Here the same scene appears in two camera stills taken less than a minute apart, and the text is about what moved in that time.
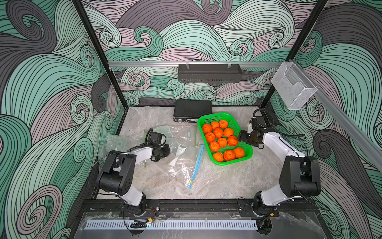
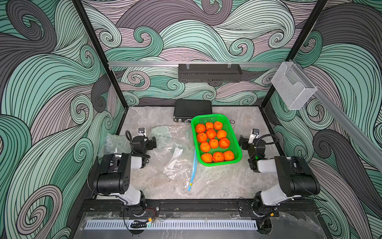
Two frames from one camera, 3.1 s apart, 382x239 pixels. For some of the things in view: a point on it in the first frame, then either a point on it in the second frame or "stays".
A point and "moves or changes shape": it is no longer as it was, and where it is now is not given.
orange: x=218 y=132 to x=211 y=133
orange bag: x=222 y=142 to x=214 y=143
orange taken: x=215 y=125 moves or changes shape
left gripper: x=166 y=152 to x=148 y=143
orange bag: x=214 y=146 to x=205 y=147
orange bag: x=232 y=140 to x=224 y=143
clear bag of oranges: x=183 y=161 stays
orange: x=223 y=123 moves or changes shape
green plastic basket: x=219 y=133 moves or changes shape
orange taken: x=210 y=137 to x=202 y=137
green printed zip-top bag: x=112 y=142 stays
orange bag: x=228 y=132 to x=221 y=133
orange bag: x=229 y=155 to x=218 y=157
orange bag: x=218 y=157 to x=206 y=158
